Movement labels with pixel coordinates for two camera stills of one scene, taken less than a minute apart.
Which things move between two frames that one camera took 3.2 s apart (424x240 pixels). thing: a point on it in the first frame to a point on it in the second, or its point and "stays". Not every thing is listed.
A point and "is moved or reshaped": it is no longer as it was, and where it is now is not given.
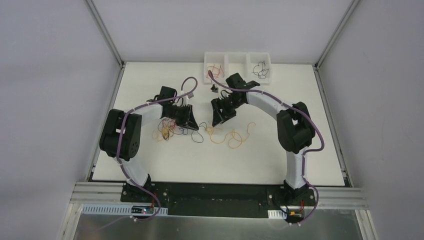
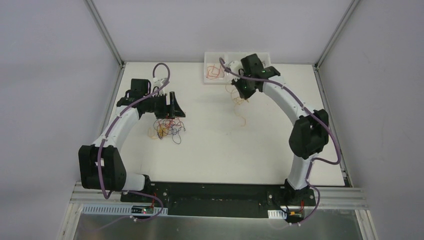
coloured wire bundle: [167, 128] is moved or reshaped
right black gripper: [224, 105] to [241, 87]
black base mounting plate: [229, 199] stays
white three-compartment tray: [253, 66] stays
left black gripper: [182, 112] to [169, 105]
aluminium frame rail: [109, 193] stays
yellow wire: [235, 141] is moved or reshaped
